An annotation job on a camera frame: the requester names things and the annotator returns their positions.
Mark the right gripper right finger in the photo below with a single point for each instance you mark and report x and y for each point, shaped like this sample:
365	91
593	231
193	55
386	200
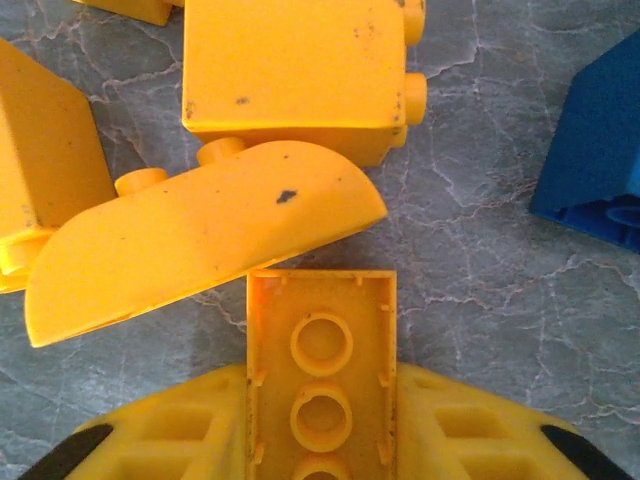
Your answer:
475	440

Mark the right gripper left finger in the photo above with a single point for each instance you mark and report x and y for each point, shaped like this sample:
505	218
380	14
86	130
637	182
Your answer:
175	430

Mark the yellow curved lego brick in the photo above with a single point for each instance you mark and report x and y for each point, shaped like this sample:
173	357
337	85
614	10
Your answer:
200	240

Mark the yellow long lego brick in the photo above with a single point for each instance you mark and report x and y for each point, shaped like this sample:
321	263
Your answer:
320	300

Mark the yellow square lego brick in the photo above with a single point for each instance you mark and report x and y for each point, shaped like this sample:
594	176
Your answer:
40	150
290	65
145	7

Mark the blue lego brick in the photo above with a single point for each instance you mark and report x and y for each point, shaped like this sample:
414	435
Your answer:
595	140

